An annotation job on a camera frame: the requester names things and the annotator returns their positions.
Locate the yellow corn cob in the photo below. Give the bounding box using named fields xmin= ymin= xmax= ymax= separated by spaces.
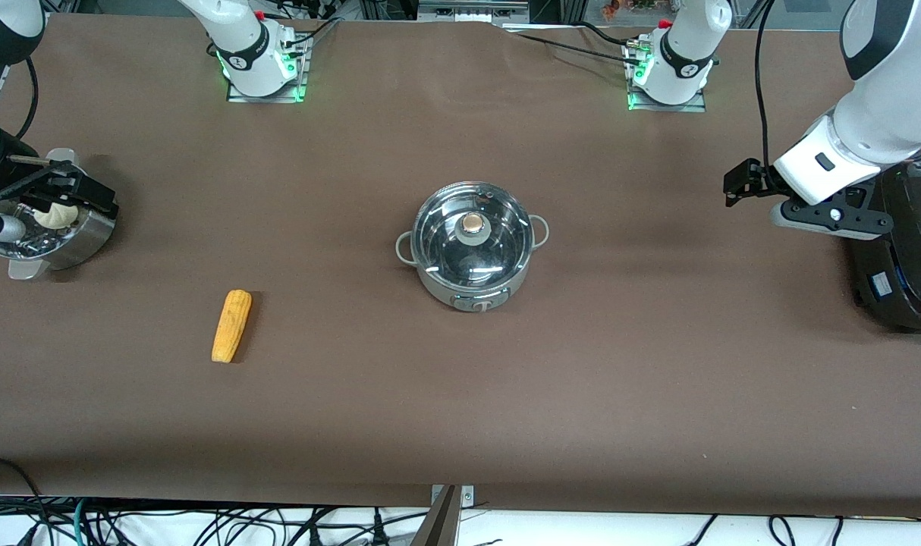
xmin=211 ymin=289 xmax=253 ymax=364

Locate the glass pot lid with knob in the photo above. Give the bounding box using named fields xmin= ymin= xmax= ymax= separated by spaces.
xmin=415 ymin=182 xmax=534 ymax=286

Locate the grey steel pot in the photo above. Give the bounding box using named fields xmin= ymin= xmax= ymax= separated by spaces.
xmin=396 ymin=180 xmax=550 ymax=313

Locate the round metal bowl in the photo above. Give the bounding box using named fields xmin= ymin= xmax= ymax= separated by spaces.
xmin=5 ymin=203 xmax=119 ymax=281

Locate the cream steamed bun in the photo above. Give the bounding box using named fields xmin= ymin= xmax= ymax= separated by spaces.
xmin=34 ymin=203 xmax=79 ymax=231

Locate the black round appliance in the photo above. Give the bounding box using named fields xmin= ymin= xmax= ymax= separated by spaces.
xmin=847 ymin=155 xmax=921 ymax=335

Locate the brown table cover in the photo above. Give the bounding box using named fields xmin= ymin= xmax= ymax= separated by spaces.
xmin=0 ymin=14 xmax=921 ymax=518

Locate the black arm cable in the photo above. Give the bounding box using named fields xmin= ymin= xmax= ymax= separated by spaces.
xmin=754 ymin=0 xmax=778 ymax=169
xmin=17 ymin=57 xmax=40 ymax=145

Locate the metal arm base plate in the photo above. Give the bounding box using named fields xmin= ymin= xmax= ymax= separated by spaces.
xmin=626 ymin=42 xmax=709 ymax=113
xmin=226 ymin=34 xmax=309 ymax=103

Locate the black base cable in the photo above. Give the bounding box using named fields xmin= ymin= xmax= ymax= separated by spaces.
xmin=515 ymin=21 xmax=647 ymax=65
xmin=282 ymin=17 xmax=344 ymax=50

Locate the black floor cable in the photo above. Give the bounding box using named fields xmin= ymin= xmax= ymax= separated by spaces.
xmin=0 ymin=456 xmax=52 ymax=546

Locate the grey metal frame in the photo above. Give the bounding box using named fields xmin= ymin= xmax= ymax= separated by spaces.
xmin=417 ymin=0 xmax=531 ymax=25

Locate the green floor cable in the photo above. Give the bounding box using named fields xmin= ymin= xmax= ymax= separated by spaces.
xmin=66 ymin=500 xmax=97 ymax=546

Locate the metal table bracket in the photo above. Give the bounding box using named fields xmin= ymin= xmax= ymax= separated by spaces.
xmin=411 ymin=484 xmax=476 ymax=546

